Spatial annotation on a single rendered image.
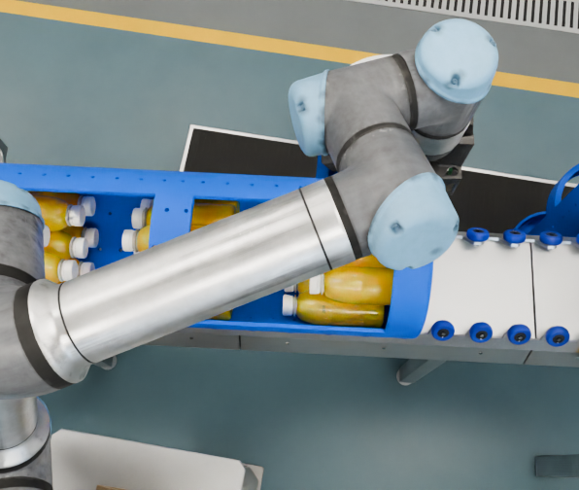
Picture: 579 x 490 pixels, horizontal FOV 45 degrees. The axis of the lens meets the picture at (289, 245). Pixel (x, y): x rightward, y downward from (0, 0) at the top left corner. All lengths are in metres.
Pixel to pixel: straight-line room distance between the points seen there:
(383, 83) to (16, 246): 0.37
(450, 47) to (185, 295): 0.32
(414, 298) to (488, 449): 1.29
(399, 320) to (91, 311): 0.71
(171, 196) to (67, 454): 0.45
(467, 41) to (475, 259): 0.88
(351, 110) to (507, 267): 0.94
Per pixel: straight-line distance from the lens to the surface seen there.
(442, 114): 0.69
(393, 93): 0.66
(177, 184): 1.23
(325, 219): 0.56
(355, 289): 1.24
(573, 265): 1.57
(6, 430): 0.97
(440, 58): 0.66
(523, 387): 2.46
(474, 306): 1.48
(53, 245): 1.37
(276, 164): 2.39
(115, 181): 1.25
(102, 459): 1.22
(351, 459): 2.34
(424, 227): 0.55
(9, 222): 0.72
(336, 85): 0.66
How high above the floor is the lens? 2.33
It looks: 72 degrees down
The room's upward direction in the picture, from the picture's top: straight up
